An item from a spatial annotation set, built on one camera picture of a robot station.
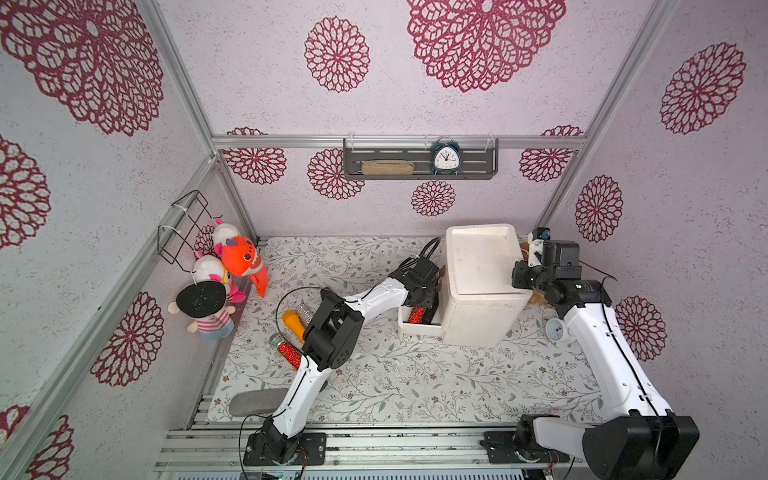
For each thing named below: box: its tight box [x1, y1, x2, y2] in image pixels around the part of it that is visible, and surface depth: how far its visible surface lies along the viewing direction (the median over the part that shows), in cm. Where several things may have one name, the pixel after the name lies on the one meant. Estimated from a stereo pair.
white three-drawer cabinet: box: [398, 223, 533, 348], surface depth 83 cm
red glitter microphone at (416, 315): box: [408, 306, 426, 324], surface depth 95 cm
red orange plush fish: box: [221, 236, 269, 298], surface depth 91 cm
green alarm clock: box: [431, 136, 462, 176], surface depth 92 cm
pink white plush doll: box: [192, 220, 246, 303], surface depth 88 cm
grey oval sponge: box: [228, 388, 289, 417], surface depth 79 cm
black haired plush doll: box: [167, 281, 236, 342], surface depth 80 cm
